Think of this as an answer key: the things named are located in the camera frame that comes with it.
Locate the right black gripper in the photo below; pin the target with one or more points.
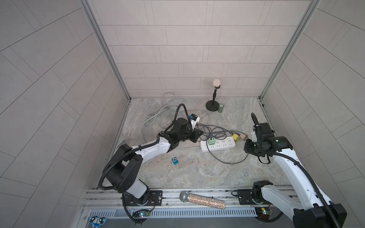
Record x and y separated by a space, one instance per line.
246 147

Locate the circuit board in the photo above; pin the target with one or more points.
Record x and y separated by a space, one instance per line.
140 214
264 213

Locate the green charger plug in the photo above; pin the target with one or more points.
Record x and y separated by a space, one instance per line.
211 141

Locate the green camouflage tape roll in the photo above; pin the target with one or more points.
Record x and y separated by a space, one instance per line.
220 108

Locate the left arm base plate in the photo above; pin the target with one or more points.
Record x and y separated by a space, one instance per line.
154 198

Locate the glitter handheld microphone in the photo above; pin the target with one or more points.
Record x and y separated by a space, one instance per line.
202 200

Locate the right circuit board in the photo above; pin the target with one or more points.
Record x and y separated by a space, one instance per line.
264 213

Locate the grey plastic holder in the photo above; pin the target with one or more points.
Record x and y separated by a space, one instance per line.
123 146

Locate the blue mp3 player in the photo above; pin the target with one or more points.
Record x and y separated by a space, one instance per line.
175 161

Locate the aluminium rail frame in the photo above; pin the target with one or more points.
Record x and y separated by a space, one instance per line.
109 204

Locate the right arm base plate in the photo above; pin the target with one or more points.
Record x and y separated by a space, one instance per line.
246 197

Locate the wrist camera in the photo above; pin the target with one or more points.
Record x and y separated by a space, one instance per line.
194 119
254 137

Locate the left circuit board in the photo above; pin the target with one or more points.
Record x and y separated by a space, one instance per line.
140 214

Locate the yellow charger plug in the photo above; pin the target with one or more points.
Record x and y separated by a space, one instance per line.
236 137

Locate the beige microphone on stand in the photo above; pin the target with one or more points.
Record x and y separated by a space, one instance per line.
213 105

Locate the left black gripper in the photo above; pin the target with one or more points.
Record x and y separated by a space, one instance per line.
195 136

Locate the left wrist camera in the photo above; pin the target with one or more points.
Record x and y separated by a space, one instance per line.
194 119

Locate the blue toy figure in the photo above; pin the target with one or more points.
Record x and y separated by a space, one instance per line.
97 222

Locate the white power strip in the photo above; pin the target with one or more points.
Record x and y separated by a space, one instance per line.
227 143

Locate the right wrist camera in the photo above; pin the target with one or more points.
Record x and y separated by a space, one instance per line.
254 137

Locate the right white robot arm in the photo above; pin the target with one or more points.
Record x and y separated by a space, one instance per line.
314 208

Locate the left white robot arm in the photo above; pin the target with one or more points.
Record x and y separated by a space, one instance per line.
121 172

